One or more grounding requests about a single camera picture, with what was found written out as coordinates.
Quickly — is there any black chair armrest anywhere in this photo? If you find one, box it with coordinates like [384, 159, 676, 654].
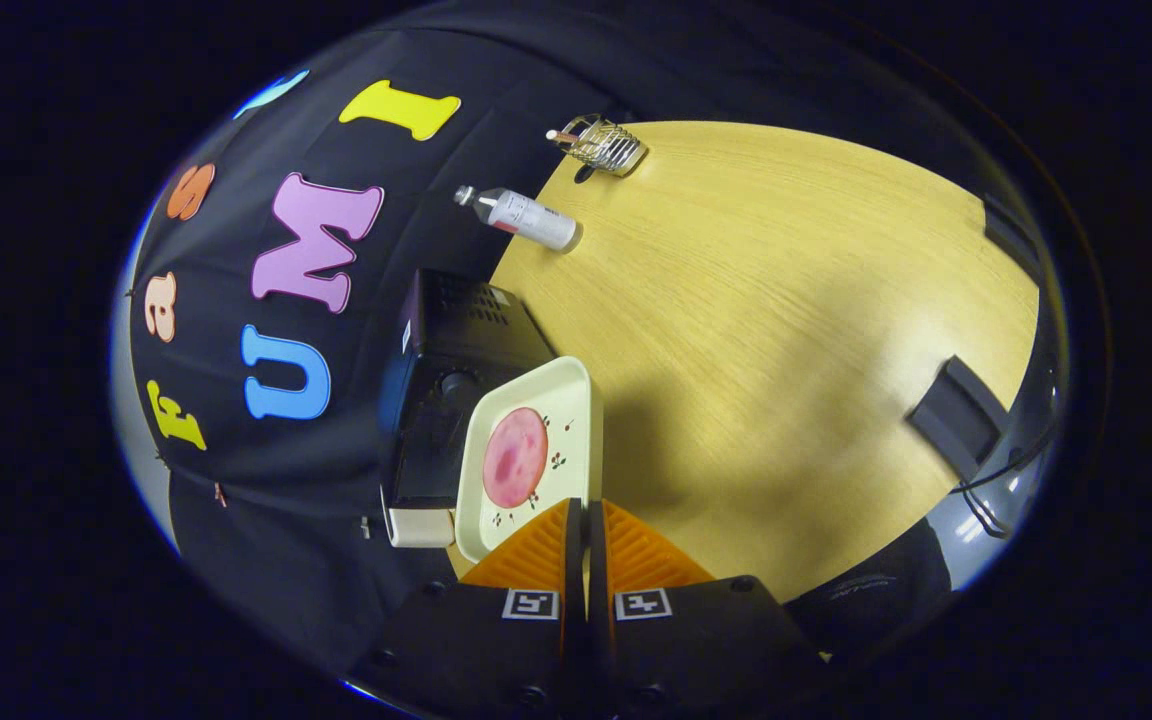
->
[906, 355, 1012, 483]
[981, 195, 1042, 286]

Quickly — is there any metal wire basket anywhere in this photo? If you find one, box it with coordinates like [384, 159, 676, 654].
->
[558, 114, 649, 179]

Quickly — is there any pink round food slice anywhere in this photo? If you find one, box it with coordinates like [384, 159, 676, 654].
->
[482, 407, 549, 509]

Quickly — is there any black toaster oven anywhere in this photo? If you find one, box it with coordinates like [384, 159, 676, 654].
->
[379, 268, 559, 511]

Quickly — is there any black backdrop cloth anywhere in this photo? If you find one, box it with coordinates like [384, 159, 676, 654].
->
[121, 5, 997, 671]

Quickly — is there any cream square plate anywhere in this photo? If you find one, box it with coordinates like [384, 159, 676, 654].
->
[454, 356, 604, 563]

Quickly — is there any white bread toaster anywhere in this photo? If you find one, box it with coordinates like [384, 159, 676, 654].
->
[381, 487, 457, 549]

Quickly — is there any clear plastic bottle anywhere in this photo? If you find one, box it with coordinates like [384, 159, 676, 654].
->
[453, 185, 583, 253]

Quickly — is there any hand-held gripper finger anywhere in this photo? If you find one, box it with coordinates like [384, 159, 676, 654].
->
[588, 498, 827, 720]
[346, 498, 587, 720]

